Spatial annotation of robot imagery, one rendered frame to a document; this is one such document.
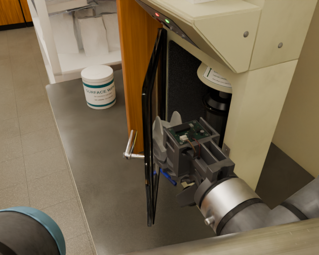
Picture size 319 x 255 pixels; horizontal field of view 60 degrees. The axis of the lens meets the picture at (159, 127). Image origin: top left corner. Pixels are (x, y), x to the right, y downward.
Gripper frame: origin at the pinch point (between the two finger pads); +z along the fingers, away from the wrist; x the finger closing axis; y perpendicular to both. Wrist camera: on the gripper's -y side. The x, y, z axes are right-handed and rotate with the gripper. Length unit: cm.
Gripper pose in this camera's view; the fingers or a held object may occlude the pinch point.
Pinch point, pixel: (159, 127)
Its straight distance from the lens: 55.0
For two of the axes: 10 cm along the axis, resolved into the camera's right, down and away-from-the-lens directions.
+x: -9.0, 2.7, -3.4
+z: -4.3, -5.6, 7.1
